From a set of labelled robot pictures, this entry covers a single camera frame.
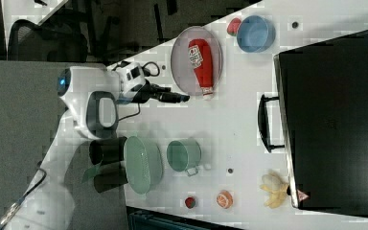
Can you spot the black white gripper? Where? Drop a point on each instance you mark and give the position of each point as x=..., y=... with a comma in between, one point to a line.
x=165, y=95

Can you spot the red ketchup bottle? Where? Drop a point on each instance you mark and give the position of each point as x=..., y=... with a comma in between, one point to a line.
x=200, y=57

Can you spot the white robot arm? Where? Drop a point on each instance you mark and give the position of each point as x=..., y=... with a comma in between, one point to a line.
x=88, y=93

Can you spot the grey round plate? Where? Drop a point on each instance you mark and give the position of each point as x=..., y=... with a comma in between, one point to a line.
x=181, y=67

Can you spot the green metal cup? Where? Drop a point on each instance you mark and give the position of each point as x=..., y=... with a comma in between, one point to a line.
x=184, y=156

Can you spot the green perforated basket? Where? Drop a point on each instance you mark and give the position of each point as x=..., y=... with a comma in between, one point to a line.
x=144, y=167

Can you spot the black cylinder upper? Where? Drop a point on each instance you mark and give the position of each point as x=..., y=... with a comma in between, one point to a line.
x=107, y=151

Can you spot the black cylinder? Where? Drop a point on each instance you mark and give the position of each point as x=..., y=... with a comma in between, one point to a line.
x=107, y=151
x=110, y=180

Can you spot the strawberry toy near bowl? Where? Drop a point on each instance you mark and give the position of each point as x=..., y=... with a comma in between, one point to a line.
x=233, y=26

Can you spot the black cylinder lower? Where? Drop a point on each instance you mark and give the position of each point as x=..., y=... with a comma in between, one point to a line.
x=110, y=180

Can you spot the blue bowl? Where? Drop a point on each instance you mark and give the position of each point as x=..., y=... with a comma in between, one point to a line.
x=255, y=34

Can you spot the small red strawberry toy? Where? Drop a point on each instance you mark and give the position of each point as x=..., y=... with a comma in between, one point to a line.
x=190, y=202

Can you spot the black office chair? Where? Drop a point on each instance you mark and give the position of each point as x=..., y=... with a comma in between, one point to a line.
x=49, y=43

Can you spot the orange slice toy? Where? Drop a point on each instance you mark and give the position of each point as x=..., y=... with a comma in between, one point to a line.
x=224, y=199

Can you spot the peeled banana toy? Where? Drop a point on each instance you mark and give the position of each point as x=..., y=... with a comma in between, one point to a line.
x=276, y=188

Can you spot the black toaster oven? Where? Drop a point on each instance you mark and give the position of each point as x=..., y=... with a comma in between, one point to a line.
x=323, y=99

